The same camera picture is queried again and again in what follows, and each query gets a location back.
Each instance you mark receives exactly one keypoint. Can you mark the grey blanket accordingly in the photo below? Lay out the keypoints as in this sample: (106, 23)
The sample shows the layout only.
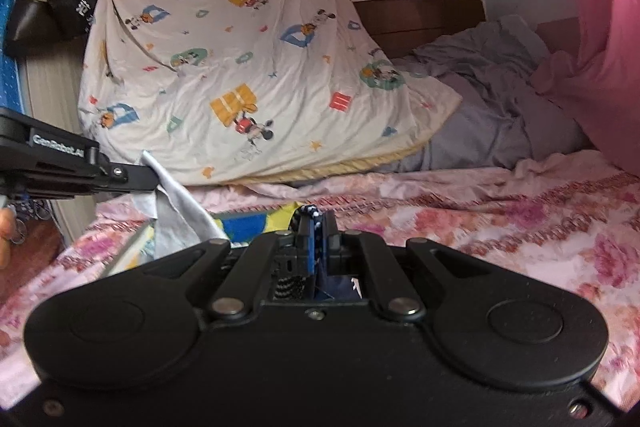
(490, 107)

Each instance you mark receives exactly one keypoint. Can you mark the pink floral bedsheet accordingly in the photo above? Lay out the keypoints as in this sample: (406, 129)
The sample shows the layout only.
(500, 217)

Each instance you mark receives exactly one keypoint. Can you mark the grey zip pouch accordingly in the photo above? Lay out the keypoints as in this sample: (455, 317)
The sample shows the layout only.
(180, 217)

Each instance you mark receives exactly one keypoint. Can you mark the cartoon print white sheet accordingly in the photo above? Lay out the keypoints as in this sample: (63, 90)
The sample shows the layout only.
(240, 47)

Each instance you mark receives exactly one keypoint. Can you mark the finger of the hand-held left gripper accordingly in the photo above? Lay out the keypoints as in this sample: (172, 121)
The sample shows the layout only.
(132, 177)

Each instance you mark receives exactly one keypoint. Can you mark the brown wooden headboard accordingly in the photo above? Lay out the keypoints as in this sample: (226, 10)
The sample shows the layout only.
(410, 22)

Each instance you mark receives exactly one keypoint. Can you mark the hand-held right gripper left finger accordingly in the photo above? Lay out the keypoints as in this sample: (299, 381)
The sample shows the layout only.
(311, 247)

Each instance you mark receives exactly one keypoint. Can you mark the beige wooden board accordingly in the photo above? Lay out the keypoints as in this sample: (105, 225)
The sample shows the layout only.
(55, 77)

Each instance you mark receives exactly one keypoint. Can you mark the pink curtain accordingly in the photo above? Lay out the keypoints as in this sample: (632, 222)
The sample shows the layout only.
(605, 32)

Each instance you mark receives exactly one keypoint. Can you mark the black handbag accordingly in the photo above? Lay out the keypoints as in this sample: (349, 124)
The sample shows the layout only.
(30, 27)

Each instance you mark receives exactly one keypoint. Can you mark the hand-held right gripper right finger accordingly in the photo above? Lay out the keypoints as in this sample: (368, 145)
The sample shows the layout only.
(330, 252)

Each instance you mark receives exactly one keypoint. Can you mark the navy white dotted cloth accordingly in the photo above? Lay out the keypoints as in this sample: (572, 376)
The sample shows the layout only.
(307, 213)

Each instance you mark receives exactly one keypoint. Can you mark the person's left hand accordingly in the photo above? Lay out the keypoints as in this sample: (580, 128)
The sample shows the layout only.
(6, 239)

